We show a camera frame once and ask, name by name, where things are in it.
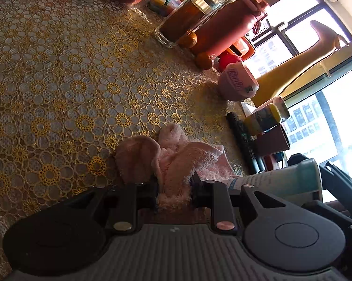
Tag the pink towel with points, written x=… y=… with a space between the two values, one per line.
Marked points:
x=170 y=158

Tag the yellow bottle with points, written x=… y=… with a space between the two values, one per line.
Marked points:
x=262 y=118

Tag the pink lidded cup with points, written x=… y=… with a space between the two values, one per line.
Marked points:
x=237 y=80

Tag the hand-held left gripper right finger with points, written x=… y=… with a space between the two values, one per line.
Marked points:
x=199 y=191

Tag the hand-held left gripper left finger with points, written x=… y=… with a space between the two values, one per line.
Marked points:
x=148 y=194

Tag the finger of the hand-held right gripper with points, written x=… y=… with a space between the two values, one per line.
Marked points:
x=344 y=184
x=297 y=158

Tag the yellow giraffe plush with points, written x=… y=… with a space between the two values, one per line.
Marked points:
x=293 y=70

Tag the black remote control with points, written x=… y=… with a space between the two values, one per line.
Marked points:
x=246 y=143

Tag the orange lidded container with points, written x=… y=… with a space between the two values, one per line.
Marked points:
x=241 y=48

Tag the floral lace tablecloth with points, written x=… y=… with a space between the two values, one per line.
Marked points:
x=62 y=79

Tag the glass tea bottle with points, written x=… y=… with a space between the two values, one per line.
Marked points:
x=184 y=20

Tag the red thermos jug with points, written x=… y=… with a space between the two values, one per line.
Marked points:
x=228 y=23

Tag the orange fruit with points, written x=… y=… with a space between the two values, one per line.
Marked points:
x=189 y=39
x=203 y=61

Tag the white bottle with blue ends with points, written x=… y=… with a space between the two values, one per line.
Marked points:
x=284 y=181

